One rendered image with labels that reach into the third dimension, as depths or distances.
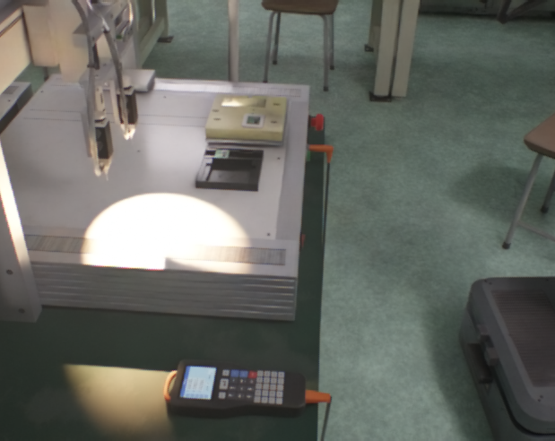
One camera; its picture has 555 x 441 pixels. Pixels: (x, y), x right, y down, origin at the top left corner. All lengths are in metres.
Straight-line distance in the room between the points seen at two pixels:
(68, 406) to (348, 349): 1.24
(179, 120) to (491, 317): 1.02
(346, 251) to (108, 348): 1.52
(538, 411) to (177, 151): 1.05
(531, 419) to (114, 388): 1.07
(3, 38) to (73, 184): 0.37
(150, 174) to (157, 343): 0.36
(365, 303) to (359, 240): 0.35
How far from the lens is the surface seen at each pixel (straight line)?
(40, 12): 1.07
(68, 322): 1.16
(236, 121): 1.39
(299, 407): 0.97
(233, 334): 1.09
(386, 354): 2.12
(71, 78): 1.11
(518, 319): 1.95
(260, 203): 1.20
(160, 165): 1.32
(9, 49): 1.04
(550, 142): 2.41
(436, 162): 3.11
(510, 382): 1.81
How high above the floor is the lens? 1.53
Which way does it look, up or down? 36 degrees down
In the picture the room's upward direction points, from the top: 2 degrees clockwise
